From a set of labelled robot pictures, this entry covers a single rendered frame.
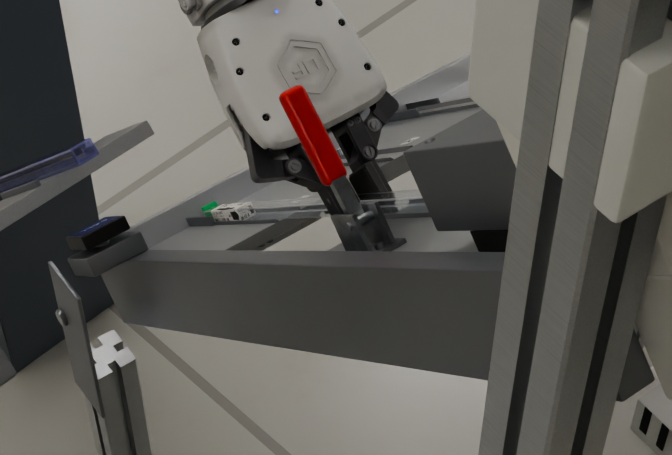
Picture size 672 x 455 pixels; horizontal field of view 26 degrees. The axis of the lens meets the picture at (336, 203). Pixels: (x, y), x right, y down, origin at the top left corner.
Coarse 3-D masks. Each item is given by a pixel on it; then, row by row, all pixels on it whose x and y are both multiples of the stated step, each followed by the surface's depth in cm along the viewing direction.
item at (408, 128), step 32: (448, 96) 135; (384, 128) 133; (416, 128) 125; (384, 160) 115; (256, 192) 130; (288, 192) 122; (192, 224) 126; (224, 224) 120; (256, 224) 113; (288, 224) 111
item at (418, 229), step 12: (396, 216) 92; (408, 216) 91; (420, 216) 90; (396, 228) 90; (408, 228) 88; (420, 228) 87; (432, 228) 85; (408, 240) 85; (420, 240) 84; (432, 240) 82; (444, 240) 81; (456, 240) 80; (468, 240) 79
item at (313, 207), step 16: (384, 192) 96; (400, 192) 94; (416, 192) 91; (240, 208) 117; (256, 208) 114; (272, 208) 111; (288, 208) 108; (304, 208) 105; (320, 208) 103; (384, 208) 94; (400, 208) 92; (416, 208) 90
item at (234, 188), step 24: (432, 72) 139; (456, 72) 139; (408, 96) 137; (432, 96) 138; (336, 144) 134; (408, 168) 137; (216, 192) 129; (240, 192) 130; (168, 216) 127; (192, 216) 128
